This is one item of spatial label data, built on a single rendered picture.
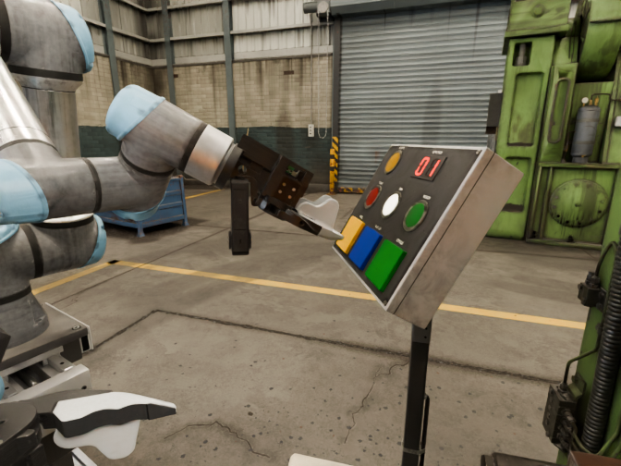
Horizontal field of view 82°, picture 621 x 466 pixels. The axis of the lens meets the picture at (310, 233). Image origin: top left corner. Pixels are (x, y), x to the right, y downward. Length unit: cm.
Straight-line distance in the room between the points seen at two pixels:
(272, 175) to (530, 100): 468
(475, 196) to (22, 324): 87
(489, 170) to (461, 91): 755
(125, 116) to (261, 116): 854
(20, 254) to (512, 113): 481
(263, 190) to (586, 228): 480
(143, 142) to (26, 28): 37
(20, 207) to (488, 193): 60
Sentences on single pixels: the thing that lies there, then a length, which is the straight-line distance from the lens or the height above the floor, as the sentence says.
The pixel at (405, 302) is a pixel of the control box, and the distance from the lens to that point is 58.
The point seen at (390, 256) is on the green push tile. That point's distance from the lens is 60.
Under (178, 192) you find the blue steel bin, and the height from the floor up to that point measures 48.
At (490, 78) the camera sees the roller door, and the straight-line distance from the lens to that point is 818.
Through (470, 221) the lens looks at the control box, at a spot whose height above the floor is 109.
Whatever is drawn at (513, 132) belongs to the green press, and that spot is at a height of 128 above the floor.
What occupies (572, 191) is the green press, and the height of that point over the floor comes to 64.
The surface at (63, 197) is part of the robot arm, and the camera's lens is 53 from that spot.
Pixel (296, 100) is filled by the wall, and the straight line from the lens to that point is 870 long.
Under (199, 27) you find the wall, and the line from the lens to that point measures 1027.
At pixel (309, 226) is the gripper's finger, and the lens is 52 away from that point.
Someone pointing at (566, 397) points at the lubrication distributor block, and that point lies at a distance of 70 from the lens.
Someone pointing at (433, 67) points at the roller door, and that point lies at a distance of 817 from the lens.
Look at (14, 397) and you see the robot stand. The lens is 87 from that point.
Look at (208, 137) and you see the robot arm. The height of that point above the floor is 121.
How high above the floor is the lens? 121
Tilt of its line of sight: 15 degrees down
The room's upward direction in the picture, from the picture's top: straight up
